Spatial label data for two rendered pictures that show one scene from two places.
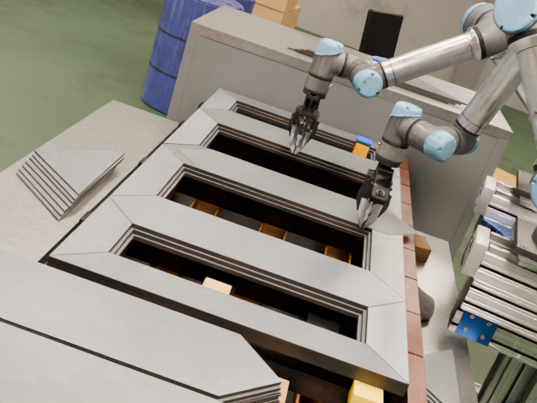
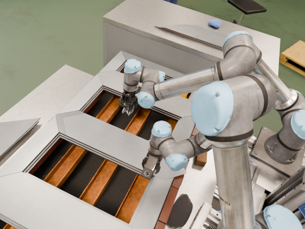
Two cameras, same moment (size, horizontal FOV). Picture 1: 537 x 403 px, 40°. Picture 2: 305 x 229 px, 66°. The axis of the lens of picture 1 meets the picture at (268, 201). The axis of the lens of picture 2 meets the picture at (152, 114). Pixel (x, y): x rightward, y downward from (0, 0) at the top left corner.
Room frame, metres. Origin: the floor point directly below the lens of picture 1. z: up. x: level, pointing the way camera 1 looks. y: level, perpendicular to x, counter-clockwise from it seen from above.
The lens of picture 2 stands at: (1.31, -0.35, 1.91)
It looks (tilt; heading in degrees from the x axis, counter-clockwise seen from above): 47 degrees down; 12
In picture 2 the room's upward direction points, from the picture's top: 12 degrees clockwise
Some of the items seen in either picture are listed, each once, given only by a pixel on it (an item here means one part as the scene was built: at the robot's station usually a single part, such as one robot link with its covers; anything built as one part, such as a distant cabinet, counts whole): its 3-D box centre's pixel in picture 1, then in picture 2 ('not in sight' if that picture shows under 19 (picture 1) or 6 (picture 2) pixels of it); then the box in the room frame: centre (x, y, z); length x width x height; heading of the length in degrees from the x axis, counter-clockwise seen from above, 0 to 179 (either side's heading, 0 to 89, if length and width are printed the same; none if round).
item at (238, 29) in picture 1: (352, 66); (195, 30); (3.09, -0.16, 1.03); 1.30 x 0.60 x 0.04; 88
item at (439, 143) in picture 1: (435, 141); (176, 153); (1.85, -0.36, 1.15); 0.11 x 0.11 x 0.08; 49
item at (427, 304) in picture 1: (417, 303); (180, 211); (1.85, -0.49, 0.69); 0.20 x 0.10 x 0.03; 170
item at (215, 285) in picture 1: (214, 293); not in sight; (1.37, 0.05, 0.79); 0.06 x 0.05 x 0.04; 88
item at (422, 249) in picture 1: (417, 247); (201, 156); (2.21, -0.51, 0.70); 0.10 x 0.06 x 0.05; 9
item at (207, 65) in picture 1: (307, 199); (169, 99); (2.81, -0.15, 0.50); 1.30 x 0.04 x 1.01; 88
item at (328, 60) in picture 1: (327, 59); (132, 72); (2.15, -0.03, 1.20); 0.09 x 0.08 x 0.11; 102
